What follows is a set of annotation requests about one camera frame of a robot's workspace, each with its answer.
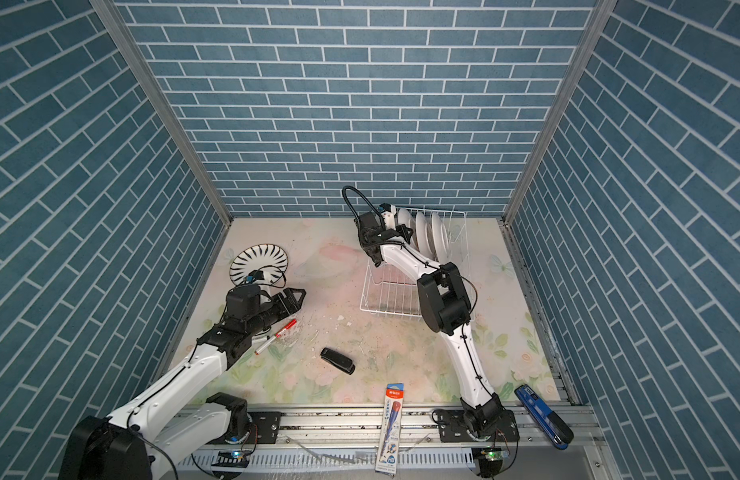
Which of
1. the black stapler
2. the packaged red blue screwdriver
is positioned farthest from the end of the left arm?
the packaged red blue screwdriver

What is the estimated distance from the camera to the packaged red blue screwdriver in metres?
0.69

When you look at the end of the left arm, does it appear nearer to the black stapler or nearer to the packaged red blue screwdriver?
the black stapler

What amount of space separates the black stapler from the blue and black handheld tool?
0.47 m

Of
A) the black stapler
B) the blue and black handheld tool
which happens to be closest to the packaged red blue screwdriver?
the black stapler

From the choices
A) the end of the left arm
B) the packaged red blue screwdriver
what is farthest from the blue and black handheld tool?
the end of the left arm

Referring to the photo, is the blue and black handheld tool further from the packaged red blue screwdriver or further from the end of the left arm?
the end of the left arm

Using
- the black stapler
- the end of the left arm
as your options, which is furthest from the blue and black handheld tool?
the end of the left arm

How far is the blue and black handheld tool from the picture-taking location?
71 centimetres

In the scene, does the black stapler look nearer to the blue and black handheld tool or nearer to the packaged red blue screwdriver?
the packaged red blue screwdriver

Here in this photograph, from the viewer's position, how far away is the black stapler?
0.82 m

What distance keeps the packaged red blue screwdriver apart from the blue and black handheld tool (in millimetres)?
330

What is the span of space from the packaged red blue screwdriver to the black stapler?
115mm

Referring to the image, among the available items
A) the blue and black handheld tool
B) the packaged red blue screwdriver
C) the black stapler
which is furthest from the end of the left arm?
the blue and black handheld tool

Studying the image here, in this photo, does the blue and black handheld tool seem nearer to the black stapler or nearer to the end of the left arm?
the black stapler
